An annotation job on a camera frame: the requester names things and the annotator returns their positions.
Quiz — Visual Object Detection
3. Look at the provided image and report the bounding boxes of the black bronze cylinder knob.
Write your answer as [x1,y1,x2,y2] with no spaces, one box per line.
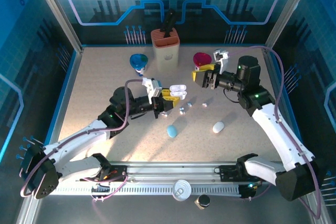
[194,194,212,210]

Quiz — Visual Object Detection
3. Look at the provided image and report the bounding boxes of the black knife handle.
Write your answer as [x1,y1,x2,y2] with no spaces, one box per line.
[160,8,177,38]

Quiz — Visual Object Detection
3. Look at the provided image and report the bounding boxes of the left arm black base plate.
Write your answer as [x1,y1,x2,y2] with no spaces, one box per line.
[99,163,128,183]

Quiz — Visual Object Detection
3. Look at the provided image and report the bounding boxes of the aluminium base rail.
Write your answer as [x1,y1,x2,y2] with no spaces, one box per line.
[107,160,289,184]

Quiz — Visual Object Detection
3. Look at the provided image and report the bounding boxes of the magenta lidded white cup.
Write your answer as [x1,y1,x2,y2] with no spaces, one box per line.
[193,52,213,71]

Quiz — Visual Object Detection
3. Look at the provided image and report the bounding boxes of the white oval earbud case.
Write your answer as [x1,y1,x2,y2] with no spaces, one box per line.
[212,121,225,134]

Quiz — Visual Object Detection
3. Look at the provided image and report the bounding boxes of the aluminium frame post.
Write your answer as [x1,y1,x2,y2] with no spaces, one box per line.
[29,0,85,53]
[263,0,316,51]

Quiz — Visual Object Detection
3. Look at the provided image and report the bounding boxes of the blue lidded toy cup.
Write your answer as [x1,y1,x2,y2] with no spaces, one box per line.
[129,54,149,77]

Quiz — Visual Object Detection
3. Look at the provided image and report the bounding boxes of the white tin can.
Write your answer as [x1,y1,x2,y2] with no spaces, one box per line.
[172,179,192,202]

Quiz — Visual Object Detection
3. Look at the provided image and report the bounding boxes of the beige knife block orange top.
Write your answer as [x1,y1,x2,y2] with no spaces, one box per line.
[150,27,181,72]

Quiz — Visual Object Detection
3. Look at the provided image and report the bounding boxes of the white rectangular earbud case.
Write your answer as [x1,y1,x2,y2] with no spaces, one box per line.
[169,84,187,97]

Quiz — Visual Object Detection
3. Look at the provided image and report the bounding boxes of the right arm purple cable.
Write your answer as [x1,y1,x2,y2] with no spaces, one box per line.
[228,45,322,221]

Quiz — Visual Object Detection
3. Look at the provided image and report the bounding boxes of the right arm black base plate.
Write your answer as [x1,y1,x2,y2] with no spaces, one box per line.
[218,165,247,183]

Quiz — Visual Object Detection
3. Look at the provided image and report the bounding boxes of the light blue earbud case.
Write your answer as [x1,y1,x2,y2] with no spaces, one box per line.
[166,125,179,138]

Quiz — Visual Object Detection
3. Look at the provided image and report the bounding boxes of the white slotted cable tray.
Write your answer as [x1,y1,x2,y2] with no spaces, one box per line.
[49,183,242,196]

